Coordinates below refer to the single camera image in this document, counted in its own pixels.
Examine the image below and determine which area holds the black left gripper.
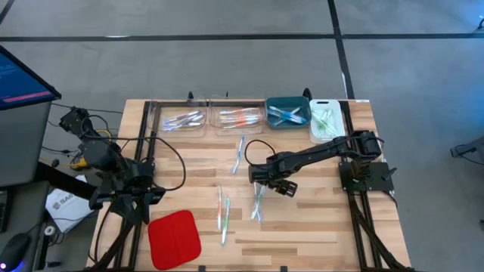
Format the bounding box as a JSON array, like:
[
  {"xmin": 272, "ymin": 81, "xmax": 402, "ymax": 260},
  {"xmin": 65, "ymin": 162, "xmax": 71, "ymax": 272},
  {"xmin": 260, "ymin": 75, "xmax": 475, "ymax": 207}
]
[{"xmin": 89, "ymin": 184, "xmax": 167, "ymax": 224}]

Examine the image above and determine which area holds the blue white toothbrush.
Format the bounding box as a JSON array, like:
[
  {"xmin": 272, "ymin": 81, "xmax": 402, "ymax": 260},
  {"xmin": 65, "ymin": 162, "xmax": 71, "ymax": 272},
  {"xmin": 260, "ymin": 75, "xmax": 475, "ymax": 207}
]
[
  {"xmin": 272, "ymin": 107, "xmax": 303, "ymax": 126},
  {"xmin": 268, "ymin": 105, "xmax": 303, "ymax": 122},
  {"xmin": 278, "ymin": 111, "xmax": 308, "ymax": 125},
  {"xmin": 231, "ymin": 135, "xmax": 246, "ymax": 175}
]

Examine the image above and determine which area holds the red cloth mat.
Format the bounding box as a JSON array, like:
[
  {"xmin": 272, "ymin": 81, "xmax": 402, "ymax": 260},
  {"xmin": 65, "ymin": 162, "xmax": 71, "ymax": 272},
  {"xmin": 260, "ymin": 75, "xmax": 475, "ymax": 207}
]
[{"xmin": 147, "ymin": 209, "xmax": 203, "ymax": 271}]

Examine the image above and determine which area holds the white plastic bin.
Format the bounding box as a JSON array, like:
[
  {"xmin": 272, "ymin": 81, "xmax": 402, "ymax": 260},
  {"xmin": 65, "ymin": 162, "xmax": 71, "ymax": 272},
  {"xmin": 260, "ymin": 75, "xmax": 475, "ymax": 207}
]
[{"xmin": 309, "ymin": 98, "xmax": 346, "ymax": 144}]

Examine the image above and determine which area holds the white printed booklet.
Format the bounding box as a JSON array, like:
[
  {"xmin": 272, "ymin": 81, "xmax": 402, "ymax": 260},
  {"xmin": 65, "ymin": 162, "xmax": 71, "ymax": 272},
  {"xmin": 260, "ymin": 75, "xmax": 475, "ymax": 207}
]
[{"xmin": 45, "ymin": 175, "xmax": 100, "ymax": 234}]

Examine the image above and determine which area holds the teal plastic bin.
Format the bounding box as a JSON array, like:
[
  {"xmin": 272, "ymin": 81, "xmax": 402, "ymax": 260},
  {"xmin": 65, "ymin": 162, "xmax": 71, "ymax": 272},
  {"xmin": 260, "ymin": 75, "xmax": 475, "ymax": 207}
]
[{"xmin": 264, "ymin": 95, "xmax": 312, "ymax": 131}]

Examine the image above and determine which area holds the black board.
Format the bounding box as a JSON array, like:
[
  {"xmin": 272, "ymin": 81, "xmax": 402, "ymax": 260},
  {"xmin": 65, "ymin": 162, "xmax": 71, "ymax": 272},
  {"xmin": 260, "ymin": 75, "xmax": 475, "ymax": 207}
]
[{"xmin": 36, "ymin": 160, "xmax": 104, "ymax": 205}]

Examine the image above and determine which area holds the yellow tool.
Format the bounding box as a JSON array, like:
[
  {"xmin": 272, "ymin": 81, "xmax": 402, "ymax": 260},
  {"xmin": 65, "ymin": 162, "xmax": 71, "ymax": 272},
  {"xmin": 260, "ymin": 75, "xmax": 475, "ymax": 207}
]
[{"xmin": 70, "ymin": 156, "xmax": 90, "ymax": 170}]

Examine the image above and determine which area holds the clear plastic bin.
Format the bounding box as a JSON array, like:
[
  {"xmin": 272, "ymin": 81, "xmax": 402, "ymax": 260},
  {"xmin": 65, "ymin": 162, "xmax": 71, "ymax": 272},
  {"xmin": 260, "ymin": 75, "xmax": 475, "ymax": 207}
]
[
  {"xmin": 208, "ymin": 98, "xmax": 267, "ymax": 136},
  {"xmin": 149, "ymin": 98, "xmax": 209, "ymax": 137}
]

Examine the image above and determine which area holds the black computer mouse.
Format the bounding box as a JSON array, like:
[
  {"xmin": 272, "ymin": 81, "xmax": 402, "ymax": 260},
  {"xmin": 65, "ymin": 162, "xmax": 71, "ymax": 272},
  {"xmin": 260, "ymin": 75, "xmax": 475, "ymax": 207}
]
[{"xmin": 0, "ymin": 233, "xmax": 32, "ymax": 272}]

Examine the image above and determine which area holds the blue screen monitor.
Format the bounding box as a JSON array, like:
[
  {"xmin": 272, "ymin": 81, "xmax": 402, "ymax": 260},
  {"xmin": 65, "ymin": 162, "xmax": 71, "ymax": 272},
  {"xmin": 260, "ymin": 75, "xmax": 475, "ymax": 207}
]
[{"xmin": 0, "ymin": 45, "xmax": 62, "ymax": 111}]

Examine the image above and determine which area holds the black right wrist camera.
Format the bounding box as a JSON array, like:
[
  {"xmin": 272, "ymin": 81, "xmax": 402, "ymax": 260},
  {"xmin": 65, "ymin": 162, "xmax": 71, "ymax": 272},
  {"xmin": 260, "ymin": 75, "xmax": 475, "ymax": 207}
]
[{"xmin": 247, "ymin": 162, "xmax": 268, "ymax": 185}]

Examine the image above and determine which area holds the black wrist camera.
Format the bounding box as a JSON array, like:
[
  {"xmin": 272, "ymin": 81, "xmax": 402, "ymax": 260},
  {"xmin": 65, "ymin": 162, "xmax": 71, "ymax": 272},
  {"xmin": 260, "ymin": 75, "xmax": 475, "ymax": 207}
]
[
  {"xmin": 130, "ymin": 165, "xmax": 156, "ymax": 187},
  {"xmin": 247, "ymin": 162, "xmax": 268, "ymax": 185}
]

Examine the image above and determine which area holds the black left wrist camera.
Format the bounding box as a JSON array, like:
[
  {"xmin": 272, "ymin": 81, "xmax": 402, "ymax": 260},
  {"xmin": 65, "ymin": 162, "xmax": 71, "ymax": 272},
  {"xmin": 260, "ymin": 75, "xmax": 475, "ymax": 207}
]
[{"xmin": 130, "ymin": 165, "xmax": 156, "ymax": 187}]

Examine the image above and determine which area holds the black camera cable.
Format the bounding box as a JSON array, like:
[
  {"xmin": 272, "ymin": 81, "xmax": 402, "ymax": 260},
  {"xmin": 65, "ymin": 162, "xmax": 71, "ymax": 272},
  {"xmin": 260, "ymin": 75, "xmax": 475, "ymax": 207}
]
[
  {"xmin": 81, "ymin": 113, "xmax": 188, "ymax": 192},
  {"xmin": 244, "ymin": 139, "xmax": 278, "ymax": 168}
]

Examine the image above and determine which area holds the thin black floor cable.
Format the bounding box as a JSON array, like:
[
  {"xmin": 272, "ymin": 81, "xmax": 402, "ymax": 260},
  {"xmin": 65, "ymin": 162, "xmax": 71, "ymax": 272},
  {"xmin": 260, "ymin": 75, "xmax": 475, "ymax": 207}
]
[{"xmin": 51, "ymin": 102, "xmax": 124, "ymax": 115}]

